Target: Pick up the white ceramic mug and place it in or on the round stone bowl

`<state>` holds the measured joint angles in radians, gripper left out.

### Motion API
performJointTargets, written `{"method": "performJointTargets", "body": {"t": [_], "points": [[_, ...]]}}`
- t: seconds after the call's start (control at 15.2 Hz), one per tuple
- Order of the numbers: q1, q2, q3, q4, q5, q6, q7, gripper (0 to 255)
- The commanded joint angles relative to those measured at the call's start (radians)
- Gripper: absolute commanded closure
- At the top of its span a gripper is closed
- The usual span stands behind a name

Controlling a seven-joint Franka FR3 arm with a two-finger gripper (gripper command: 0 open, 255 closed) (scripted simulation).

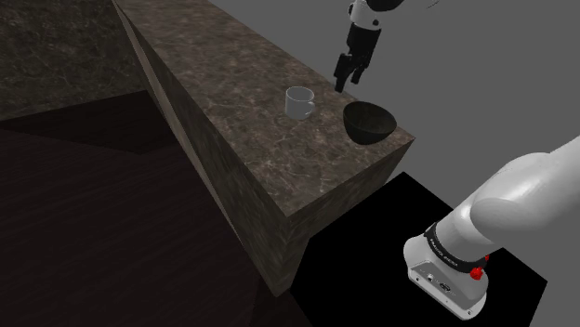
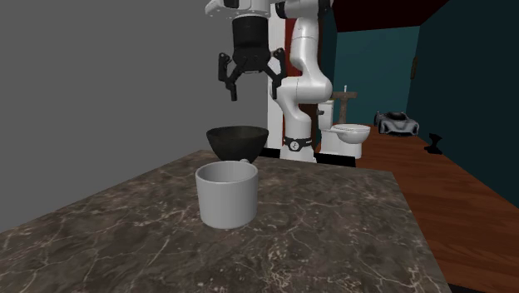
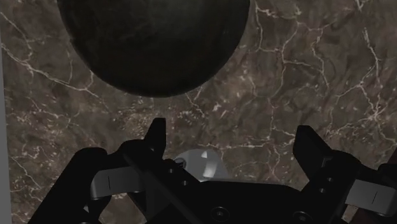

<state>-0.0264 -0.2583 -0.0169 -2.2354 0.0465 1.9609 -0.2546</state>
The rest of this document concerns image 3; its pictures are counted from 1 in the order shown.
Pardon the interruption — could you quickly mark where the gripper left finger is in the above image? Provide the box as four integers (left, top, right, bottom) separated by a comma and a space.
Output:
27, 117, 200, 224

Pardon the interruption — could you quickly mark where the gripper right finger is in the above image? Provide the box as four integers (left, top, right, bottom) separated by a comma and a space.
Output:
292, 125, 397, 224

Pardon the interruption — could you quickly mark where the black round object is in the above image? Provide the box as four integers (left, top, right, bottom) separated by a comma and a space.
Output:
57, 0, 251, 99

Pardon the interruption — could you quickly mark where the grey rounded object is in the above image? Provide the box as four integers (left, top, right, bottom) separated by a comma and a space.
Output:
173, 148, 231, 183

